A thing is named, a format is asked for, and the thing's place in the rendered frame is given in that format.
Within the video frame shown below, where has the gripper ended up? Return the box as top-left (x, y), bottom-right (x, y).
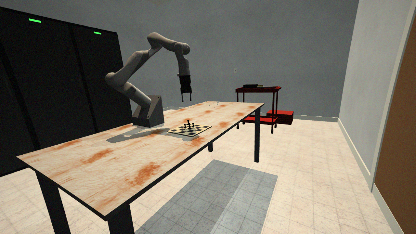
top-left (177, 68), bottom-right (192, 102)

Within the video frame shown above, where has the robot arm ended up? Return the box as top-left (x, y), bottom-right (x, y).
top-left (105, 32), bottom-right (190, 108)

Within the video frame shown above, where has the chessboard with black pieces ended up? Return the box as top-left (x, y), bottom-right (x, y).
top-left (167, 123), bottom-right (212, 137)

